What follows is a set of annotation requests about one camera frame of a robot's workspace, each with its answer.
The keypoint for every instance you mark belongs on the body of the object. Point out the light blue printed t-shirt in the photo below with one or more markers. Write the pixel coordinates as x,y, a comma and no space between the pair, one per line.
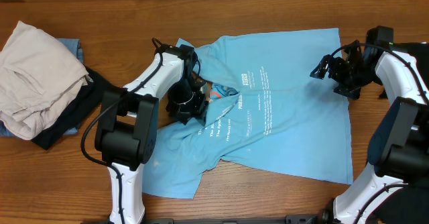
265,112

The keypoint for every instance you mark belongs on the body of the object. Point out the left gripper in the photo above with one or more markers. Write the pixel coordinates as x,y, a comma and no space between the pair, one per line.
194,110

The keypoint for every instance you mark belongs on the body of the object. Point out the beige folded garment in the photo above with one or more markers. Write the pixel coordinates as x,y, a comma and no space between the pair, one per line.
40,77

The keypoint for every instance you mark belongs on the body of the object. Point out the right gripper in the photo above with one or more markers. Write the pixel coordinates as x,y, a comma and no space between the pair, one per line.
353,91

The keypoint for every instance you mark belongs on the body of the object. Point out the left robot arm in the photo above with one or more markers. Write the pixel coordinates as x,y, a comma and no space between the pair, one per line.
128,123

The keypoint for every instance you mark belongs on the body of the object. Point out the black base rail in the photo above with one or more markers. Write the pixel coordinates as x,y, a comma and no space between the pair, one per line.
231,220

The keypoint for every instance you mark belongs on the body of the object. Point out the black t-shirt right pile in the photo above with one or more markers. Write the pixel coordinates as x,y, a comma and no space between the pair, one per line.
409,205

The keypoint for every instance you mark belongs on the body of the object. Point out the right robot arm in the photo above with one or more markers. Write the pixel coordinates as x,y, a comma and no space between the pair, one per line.
397,155

